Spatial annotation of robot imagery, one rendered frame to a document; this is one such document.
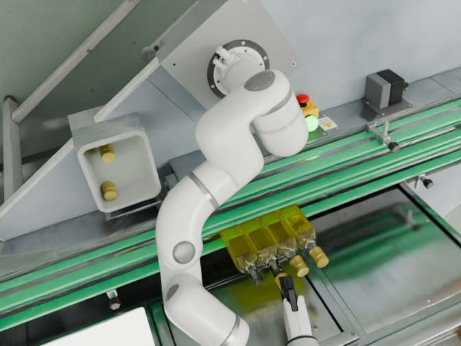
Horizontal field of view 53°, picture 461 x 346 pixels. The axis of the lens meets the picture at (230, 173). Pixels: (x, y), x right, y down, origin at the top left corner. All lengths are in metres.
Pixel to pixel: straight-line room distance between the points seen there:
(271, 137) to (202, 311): 0.34
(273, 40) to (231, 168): 0.41
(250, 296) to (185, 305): 0.48
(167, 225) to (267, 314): 0.56
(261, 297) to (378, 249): 0.40
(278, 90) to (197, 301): 0.40
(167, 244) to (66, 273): 0.53
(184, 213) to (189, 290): 0.15
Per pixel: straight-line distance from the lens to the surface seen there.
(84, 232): 1.34
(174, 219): 0.81
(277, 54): 1.15
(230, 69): 1.06
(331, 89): 1.45
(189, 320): 0.87
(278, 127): 0.84
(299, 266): 1.20
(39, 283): 1.30
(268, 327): 1.27
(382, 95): 1.46
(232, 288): 1.34
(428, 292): 1.42
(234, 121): 0.79
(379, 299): 1.38
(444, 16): 1.60
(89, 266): 1.27
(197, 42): 1.07
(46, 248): 1.34
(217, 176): 0.83
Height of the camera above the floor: 1.79
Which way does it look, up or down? 46 degrees down
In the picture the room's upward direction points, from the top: 148 degrees clockwise
